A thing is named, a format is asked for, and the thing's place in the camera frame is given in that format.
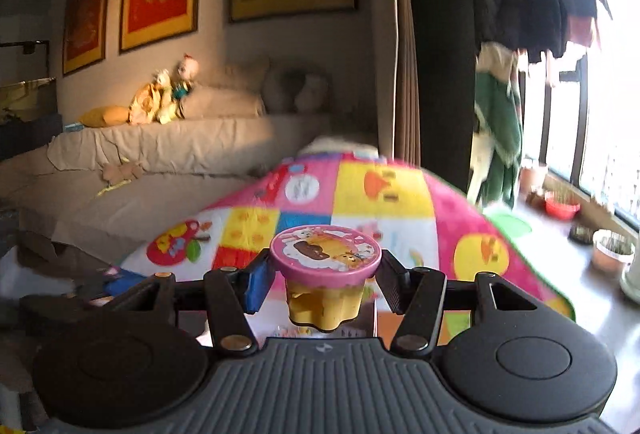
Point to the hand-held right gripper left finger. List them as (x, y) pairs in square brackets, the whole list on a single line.
[(256, 284)]

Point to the blue tissue box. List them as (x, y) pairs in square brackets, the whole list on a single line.
[(73, 128)]

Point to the beige curtain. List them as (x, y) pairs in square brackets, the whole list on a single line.
[(406, 38)]

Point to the small beige plush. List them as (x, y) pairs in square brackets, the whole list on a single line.
[(120, 171)]

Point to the window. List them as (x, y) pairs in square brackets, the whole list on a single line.
[(610, 113)]

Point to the yellow pudding cup pink lid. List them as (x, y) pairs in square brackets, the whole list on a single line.
[(325, 264)]

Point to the dark hanging jacket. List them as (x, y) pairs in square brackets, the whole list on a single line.
[(520, 3)]

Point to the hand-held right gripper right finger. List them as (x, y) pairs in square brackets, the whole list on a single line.
[(392, 284)]

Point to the yellow pillow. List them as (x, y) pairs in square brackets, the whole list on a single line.
[(105, 116)]

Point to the red bowl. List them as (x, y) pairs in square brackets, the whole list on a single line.
[(562, 209)]

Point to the beige covered sofa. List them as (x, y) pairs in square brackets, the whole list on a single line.
[(175, 148)]

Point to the yellow tiger plush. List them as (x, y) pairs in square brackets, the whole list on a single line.
[(147, 106)]

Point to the white plant pot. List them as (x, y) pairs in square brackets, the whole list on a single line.
[(612, 256)]

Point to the big-headed doll green shirt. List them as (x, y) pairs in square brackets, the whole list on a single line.
[(187, 68)]

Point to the small duck plush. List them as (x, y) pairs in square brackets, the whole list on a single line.
[(162, 77)]

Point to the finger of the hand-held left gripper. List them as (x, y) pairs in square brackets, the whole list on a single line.
[(119, 285)]

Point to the dark cabinet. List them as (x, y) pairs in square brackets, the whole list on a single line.
[(25, 113)]

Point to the colourful printed play mat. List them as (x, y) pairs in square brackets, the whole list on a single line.
[(390, 214)]

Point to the white bear plush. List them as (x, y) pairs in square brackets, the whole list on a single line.
[(314, 91)]

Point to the brown plant pot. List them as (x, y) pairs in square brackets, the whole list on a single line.
[(532, 179)]

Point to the dark red framed picture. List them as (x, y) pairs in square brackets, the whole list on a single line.
[(87, 13)]

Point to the beige pillow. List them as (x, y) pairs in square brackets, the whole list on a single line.
[(225, 101)]

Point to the pink hanging garment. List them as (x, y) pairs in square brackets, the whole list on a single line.
[(582, 33)]

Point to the white container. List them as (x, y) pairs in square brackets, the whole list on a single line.
[(632, 274)]

